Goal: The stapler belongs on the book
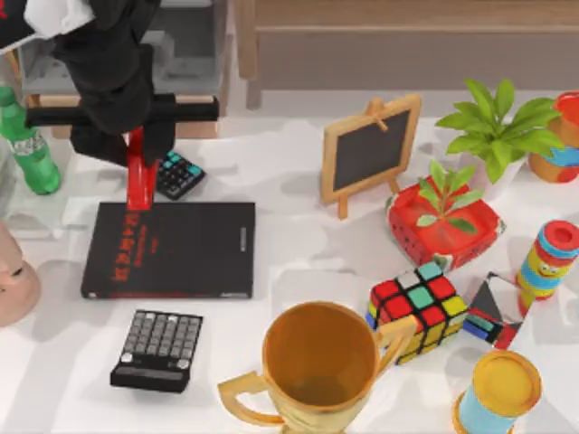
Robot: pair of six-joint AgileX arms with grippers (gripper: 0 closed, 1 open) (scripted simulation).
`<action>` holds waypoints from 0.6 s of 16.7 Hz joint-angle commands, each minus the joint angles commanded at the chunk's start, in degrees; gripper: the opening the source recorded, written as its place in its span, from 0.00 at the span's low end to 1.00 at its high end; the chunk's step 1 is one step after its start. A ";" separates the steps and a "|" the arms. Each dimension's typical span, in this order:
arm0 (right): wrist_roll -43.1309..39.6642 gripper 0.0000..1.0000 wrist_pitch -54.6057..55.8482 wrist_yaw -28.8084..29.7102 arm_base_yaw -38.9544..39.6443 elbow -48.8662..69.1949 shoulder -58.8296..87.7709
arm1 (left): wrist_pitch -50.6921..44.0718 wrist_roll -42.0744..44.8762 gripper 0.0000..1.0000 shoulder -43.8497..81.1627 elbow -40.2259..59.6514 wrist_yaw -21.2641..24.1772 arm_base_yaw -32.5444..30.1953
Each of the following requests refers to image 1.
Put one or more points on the gold trophy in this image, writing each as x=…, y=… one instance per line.
x=316, y=361

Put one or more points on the black calculator with teal keys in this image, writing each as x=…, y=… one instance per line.
x=181, y=176

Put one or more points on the black calculator with grey keys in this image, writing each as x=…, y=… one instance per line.
x=156, y=348

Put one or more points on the red stapler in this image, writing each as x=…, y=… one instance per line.
x=138, y=181

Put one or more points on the orange and blue can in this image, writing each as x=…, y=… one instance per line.
x=558, y=158

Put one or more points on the colourful puzzle cube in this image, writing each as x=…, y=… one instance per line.
x=418, y=307

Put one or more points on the black book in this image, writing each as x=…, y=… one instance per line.
x=181, y=253

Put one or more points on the mirrored puzzle cube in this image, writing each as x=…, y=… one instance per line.
x=493, y=312

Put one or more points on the wooden framed blackboard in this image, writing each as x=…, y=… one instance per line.
x=368, y=151

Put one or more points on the red pot with small plant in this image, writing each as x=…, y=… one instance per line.
x=445, y=235

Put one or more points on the pink rounded pot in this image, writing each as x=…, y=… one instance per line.
x=13, y=280

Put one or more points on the striped can with red lid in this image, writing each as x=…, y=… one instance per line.
x=543, y=267

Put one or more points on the blue can with yellow lid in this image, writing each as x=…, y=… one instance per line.
x=502, y=393

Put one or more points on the green bottle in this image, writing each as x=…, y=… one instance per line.
x=34, y=158

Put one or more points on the white pot with green plant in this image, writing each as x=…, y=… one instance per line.
x=495, y=131

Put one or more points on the wooden cupboard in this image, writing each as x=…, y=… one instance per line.
x=407, y=50

